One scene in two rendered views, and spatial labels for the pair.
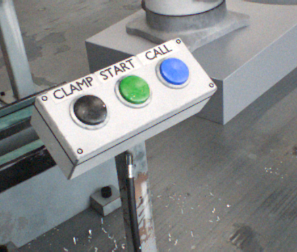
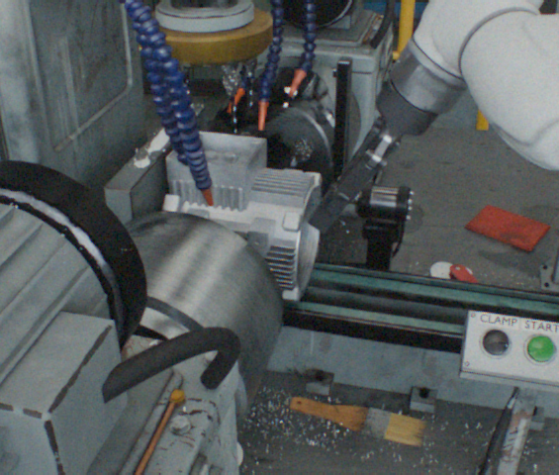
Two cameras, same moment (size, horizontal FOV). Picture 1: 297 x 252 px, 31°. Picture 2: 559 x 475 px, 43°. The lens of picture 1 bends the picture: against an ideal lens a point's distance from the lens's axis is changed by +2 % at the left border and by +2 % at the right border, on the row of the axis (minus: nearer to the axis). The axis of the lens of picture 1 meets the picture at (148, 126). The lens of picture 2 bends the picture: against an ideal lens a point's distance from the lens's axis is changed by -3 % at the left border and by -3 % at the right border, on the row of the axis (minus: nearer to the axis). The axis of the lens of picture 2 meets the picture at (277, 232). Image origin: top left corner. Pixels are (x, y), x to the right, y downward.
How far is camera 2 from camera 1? 0.44 m
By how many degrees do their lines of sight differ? 42
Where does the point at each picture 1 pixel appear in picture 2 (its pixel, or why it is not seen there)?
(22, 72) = not seen: outside the picture
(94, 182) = not seen: hidden behind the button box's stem
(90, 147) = (475, 365)
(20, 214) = (453, 377)
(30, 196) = not seen: hidden behind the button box
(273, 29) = not seen: outside the picture
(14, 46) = not seen: outside the picture
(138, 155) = (528, 397)
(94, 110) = (496, 343)
